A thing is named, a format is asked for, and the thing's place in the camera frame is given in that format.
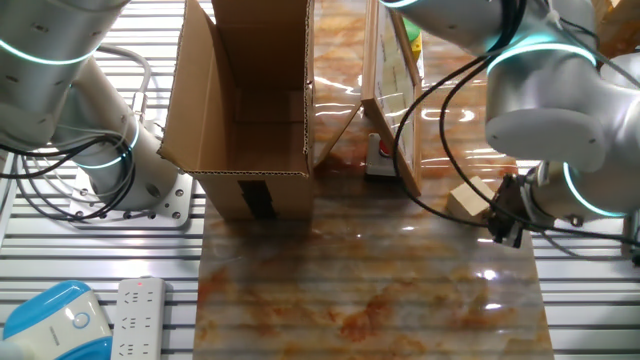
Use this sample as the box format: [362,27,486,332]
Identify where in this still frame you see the orange marble pattern mat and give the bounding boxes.
[192,0,556,360]

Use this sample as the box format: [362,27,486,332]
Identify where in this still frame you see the blue white device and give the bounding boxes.
[0,279,114,360]

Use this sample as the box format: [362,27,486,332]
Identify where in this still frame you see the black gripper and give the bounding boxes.
[485,172,535,250]

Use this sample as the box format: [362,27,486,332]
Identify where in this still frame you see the black base cables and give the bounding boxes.
[0,132,136,224]

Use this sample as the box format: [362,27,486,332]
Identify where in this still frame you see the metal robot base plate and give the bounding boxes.
[67,167,194,229]

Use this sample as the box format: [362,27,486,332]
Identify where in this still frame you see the yellow box green button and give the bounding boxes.
[402,17,425,76]

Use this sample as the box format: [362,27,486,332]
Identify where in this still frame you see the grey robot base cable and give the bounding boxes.
[97,43,152,124]

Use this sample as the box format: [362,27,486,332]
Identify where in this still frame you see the white power strip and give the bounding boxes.
[110,277,167,360]

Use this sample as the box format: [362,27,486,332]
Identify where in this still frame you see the red emergency stop button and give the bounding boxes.
[366,132,402,181]

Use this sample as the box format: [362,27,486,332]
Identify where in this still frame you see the open cardboard box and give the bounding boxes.
[158,0,316,221]

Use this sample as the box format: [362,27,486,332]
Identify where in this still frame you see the wooden picture frame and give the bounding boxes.
[312,0,424,197]

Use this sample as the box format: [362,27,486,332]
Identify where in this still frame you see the light wooden block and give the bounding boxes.
[445,174,496,223]

